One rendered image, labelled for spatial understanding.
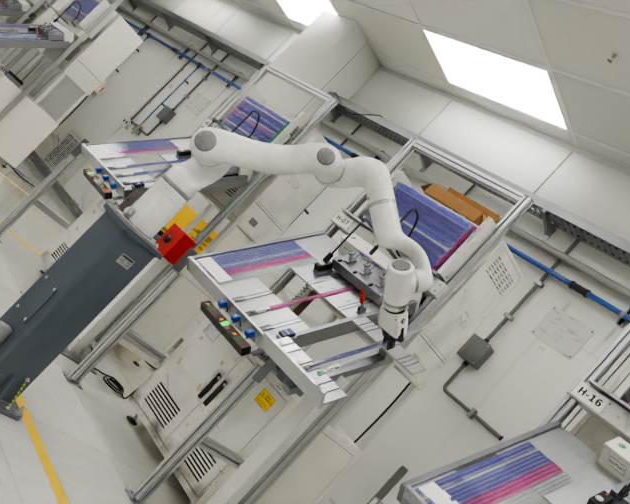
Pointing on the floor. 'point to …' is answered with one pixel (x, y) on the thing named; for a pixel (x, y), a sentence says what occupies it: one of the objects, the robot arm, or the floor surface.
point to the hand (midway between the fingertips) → (388, 342)
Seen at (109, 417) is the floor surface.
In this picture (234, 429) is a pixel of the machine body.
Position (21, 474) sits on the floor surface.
